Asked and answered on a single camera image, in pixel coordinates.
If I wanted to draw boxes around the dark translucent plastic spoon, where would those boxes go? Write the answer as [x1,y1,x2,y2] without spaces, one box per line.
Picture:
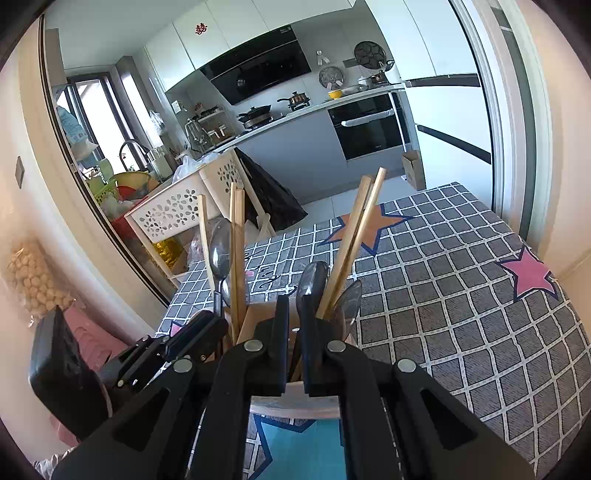
[295,261,329,318]
[331,280,363,341]
[221,277,231,308]
[209,218,231,318]

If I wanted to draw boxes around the white plastic utensil holder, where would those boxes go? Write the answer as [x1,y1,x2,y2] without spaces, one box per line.
[238,299,339,420]

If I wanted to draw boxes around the bag of white balls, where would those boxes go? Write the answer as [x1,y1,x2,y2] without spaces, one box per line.
[6,242,74,322]

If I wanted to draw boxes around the grey checkered tablecloth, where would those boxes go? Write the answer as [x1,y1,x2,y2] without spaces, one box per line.
[154,181,591,480]

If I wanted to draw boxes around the white perforated storage cart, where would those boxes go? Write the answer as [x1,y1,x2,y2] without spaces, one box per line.
[125,147,276,287]

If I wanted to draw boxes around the cardboard box on floor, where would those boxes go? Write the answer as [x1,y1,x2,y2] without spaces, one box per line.
[402,150,426,191]

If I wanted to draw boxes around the black built-in oven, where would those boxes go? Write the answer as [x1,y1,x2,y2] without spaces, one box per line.
[328,92,410,160]

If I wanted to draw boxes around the black wok on stove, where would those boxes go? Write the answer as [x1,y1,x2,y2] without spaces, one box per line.
[238,105,273,129]

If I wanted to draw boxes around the black range hood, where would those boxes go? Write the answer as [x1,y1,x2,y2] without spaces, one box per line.
[199,25,311,105]

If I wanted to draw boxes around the white refrigerator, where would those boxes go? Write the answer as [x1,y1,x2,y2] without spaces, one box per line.
[368,0,494,206]

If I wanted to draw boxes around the white upper cabinets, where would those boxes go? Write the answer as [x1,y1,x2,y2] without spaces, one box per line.
[144,0,355,91]

